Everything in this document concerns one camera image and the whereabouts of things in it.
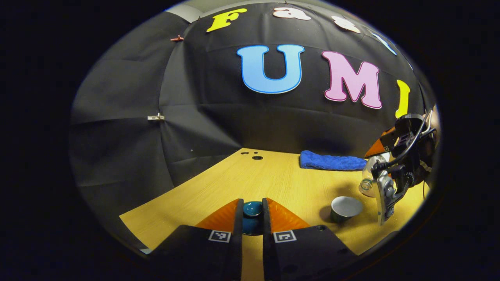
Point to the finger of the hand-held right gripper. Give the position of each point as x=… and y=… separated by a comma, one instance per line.
x=383, y=144

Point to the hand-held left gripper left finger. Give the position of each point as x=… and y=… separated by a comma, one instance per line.
x=237, y=253

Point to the white cloth clip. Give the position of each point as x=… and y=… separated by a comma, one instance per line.
x=156, y=117

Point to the red cloth clip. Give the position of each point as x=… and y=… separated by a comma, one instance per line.
x=177, y=38

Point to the clear plastic water bottle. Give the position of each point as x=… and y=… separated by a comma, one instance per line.
x=369, y=175

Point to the blue towel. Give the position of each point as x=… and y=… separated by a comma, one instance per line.
x=332, y=161

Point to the dark teacup white inside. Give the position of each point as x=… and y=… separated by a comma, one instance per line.
x=345, y=206

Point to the dark teal teacup lid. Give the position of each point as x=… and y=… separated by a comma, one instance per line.
x=252, y=208

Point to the black backdrop cloth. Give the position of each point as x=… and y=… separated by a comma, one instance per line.
x=234, y=117

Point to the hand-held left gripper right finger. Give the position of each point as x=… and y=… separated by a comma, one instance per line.
x=267, y=253

